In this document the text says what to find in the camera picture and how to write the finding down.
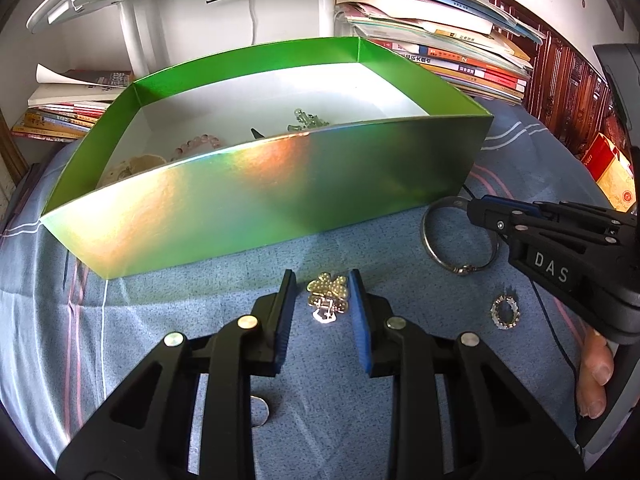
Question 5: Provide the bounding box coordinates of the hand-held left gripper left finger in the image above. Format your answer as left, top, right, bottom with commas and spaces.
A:
55, 269, 298, 480

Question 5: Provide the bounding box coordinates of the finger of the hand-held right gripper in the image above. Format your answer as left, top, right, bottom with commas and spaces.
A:
482, 198, 621, 233
467, 199, 526, 241

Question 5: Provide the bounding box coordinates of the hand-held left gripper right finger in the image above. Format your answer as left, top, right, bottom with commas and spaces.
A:
349, 269, 586, 480

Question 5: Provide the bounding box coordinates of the flower brooch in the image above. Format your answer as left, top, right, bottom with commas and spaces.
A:
306, 272, 351, 326

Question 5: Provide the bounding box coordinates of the silver bangle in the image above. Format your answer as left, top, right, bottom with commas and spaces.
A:
421, 195, 501, 277

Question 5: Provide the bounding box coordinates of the silver ring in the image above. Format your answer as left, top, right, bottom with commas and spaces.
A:
490, 287, 522, 332

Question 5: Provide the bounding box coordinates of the green cardboard box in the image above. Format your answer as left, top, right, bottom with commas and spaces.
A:
39, 36, 495, 281

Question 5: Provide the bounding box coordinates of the pale beaded bracelet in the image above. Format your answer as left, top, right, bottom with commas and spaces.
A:
170, 132, 223, 161

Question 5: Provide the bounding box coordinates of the charm bracelet with beads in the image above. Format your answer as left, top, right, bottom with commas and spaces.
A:
286, 107, 331, 133

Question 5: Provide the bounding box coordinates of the person's right hand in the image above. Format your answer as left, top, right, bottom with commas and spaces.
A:
575, 330, 617, 420

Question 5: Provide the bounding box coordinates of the red and yellow box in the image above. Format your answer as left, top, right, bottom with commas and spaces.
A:
580, 132, 638, 213

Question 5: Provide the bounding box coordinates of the blue striped cloth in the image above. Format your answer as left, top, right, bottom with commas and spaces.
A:
0, 95, 601, 480

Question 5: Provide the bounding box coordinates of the small silver round object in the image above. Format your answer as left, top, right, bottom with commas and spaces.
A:
250, 394, 272, 429

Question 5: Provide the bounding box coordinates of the carved wooden headboard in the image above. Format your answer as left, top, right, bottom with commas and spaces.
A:
452, 0, 631, 161

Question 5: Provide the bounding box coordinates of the large stack of books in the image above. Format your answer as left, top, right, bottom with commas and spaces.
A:
291, 0, 546, 107

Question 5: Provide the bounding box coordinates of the small stack of books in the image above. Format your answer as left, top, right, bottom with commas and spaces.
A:
11, 63, 135, 141

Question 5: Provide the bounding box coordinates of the thin black cord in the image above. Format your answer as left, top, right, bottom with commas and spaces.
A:
460, 185, 583, 416

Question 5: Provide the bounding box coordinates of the white cable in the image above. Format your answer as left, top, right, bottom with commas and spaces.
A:
243, 0, 261, 46

